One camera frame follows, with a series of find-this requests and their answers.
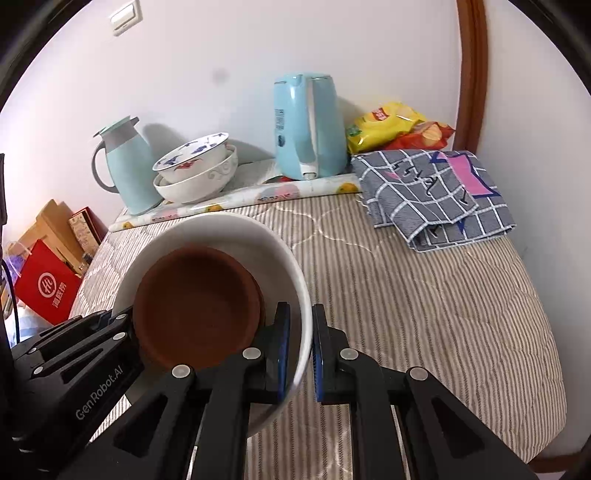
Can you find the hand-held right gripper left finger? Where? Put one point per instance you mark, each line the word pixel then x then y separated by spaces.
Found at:
pixel 281 355

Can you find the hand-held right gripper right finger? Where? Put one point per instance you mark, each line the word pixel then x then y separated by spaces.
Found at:
pixel 318 360

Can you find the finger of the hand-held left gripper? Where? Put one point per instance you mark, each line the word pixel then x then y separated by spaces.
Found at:
pixel 106 321
pixel 101 355

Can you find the brown bowl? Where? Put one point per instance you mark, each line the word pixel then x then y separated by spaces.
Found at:
pixel 198 309

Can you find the large plain white bowl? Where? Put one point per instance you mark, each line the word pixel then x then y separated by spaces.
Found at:
pixel 277 258

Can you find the patterned dark red box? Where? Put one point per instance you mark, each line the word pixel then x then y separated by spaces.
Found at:
pixel 85 230

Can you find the brown cardboard box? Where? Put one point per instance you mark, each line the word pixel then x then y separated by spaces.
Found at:
pixel 46 221

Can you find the light blue thermos jug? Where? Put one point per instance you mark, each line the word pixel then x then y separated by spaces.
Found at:
pixel 129 170

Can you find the fruit print oilcloth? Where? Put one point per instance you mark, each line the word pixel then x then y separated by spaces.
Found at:
pixel 277 191

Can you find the white bowl with grey print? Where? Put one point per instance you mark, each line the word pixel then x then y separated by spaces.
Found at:
pixel 203 187

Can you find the white bowl with red print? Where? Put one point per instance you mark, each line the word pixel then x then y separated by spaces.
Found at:
pixel 194 161

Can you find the grey checked cloth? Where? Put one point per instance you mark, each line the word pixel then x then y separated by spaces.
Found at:
pixel 415 198

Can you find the light blue electric kettle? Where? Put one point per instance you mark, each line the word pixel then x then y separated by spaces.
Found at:
pixel 291 138

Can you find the yellow chip bag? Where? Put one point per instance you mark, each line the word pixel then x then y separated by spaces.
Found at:
pixel 378 129

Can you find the red chip bag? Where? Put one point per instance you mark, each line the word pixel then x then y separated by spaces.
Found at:
pixel 429 134

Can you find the white wall switch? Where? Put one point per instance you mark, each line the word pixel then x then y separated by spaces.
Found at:
pixel 127 16

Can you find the brown wooden door frame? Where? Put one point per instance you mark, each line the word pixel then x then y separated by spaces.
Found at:
pixel 472 69

